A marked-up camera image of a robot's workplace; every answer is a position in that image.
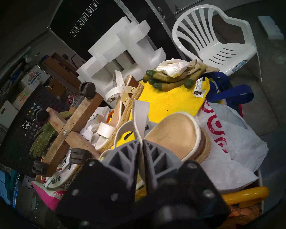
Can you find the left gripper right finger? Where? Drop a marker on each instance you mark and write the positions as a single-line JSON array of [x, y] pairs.
[[157, 164]]

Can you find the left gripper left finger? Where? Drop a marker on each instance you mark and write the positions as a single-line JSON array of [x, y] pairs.
[[126, 161]]

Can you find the wooden cross caster dolly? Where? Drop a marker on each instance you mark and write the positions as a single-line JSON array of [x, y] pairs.
[[71, 126]]

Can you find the yellow terry towel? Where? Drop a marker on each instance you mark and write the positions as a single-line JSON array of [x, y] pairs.
[[171, 99]]

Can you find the white printed round tote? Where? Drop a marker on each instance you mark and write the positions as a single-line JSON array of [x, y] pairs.
[[62, 176]]

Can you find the white red-logo plastic bag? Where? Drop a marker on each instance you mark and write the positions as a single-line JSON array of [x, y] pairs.
[[228, 147]]

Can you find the pink pillow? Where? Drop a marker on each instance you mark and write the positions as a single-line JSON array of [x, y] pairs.
[[47, 195]]

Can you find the green knit glove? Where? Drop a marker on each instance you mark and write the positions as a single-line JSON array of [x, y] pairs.
[[44, 137]]

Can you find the yellow folding umbrella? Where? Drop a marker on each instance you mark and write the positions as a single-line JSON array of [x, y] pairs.
[[247, 194]]

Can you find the white crumpled cloth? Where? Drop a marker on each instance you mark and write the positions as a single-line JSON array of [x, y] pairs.
[[172, 67]]

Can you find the red orange floral tote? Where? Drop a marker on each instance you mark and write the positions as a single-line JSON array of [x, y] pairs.
[[243, 215]]

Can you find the beige green-tipped work glove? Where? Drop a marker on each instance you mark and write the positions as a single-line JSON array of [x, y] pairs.
[[200, 68]]

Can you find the blue fabric bag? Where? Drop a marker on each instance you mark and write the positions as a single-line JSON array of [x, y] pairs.
[[238, 95]]

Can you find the black mesh basket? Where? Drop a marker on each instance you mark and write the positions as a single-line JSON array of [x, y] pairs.
[[21, 135]]

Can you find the open brown cardboard box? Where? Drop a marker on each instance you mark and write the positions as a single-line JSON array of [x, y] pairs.
[[62, 68]]

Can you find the white foam packing block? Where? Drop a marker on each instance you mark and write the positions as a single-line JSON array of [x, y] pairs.
[[124, 40]]

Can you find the labelled cardboard box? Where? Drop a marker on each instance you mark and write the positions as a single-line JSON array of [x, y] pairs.
[[22, 97]]

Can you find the teal cushion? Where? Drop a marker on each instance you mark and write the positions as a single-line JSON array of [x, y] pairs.
[[4, 188]]

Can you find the small white Gildan carton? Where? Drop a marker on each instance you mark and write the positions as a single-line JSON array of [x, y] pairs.
[[34, 77]]

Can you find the white storage box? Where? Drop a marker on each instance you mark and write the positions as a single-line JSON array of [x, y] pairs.
[[6, 114]]

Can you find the white plastic chair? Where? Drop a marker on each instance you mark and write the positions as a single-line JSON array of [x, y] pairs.
[[228, 52]]

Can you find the black flight case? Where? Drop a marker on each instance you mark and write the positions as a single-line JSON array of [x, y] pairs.
[[85, 6]]

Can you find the small white foam slab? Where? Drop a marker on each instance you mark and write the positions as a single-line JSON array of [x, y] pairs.
[[270, 28]]

